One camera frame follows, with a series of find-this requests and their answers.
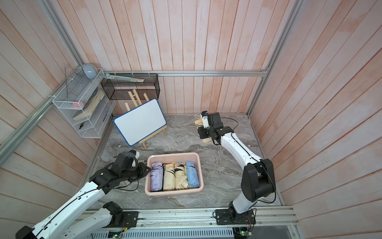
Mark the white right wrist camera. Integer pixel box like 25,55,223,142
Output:
200,111,210,128

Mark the beige black stapler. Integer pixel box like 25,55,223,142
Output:
138,159,147,165

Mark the beige umbrella black lining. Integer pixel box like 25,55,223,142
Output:
174,163,190,190

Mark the white wire shelf rack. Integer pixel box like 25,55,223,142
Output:
53,67,116,139

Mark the light blue umbrella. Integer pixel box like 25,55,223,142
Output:
186,161,200,188

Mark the purple umbrella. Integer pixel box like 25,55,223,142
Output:
150,161,164,192

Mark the small beige striped umbrella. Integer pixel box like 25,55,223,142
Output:
195,115,212,144

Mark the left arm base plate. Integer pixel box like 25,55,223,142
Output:
103,202,139,229

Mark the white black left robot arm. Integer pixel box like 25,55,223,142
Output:
16,150,151,239

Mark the beige black-striped umbrella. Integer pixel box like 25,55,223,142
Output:
163,163,175,191

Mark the grey round speaker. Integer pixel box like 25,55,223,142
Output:
82,63,98,81

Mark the green paper cutter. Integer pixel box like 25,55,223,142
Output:
104,73,144,83

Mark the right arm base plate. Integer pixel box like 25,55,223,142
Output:
213,206,256,225

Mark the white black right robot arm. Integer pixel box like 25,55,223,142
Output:
196,111,277,217

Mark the blue framed whiteboard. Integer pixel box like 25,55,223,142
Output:
113,99,167,146

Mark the book on shelf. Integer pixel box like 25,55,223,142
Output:
73,88,104,121

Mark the pink plastic storage box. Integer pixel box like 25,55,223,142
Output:
145,152,204,197

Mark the black mesh basket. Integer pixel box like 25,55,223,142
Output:
101,73,160,100

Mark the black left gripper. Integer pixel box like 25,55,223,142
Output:
121,162,152,182

